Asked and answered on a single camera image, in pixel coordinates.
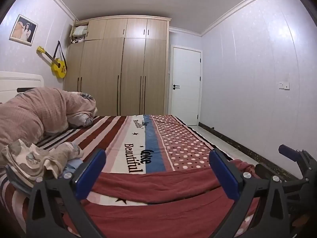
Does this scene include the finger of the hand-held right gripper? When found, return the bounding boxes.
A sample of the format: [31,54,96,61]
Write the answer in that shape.
[278,144,317,179]
[255,164,273,180]

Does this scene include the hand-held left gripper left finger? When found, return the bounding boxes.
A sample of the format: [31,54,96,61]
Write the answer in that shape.
[26,149,107,238]

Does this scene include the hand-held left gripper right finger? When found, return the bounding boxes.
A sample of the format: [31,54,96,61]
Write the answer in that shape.
[209,148,290,238]

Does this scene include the red pants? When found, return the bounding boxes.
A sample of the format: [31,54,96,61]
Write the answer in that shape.
[62,160,260,238]

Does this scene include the light blue cloth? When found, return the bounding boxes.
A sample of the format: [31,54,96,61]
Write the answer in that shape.
[63,159,84,177]

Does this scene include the dark baseboard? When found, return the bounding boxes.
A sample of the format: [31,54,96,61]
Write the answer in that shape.
[198,121,301,180]

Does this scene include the striped dotted printed blanket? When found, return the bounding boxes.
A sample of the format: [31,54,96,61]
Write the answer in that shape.
[0,115,239,238]

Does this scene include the pile of folded clothes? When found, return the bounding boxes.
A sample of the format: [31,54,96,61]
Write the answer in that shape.
[1,139,84,188]

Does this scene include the pink quilt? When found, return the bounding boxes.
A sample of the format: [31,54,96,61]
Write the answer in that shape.
[0,87,98,154]

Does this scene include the white door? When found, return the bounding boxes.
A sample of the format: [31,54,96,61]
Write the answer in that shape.
[168,45,202,126]

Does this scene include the yellow guitar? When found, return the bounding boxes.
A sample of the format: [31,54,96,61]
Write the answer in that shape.
[37,46,67,79]

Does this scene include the wooden wardrobe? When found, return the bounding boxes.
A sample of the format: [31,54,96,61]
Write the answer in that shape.
[63,15,172,117]

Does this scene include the white headboard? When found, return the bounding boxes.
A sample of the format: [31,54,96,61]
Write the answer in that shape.
[0,71,45,105]

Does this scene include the folded bedding in wardrobe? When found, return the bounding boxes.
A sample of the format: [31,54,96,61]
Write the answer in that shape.
[71,25,89,44]

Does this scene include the black guitar strap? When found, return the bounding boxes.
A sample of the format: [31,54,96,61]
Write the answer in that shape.
[53,40,67,68]

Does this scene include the framed wall picture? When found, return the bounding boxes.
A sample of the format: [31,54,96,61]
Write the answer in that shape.
[9,14,38,46]

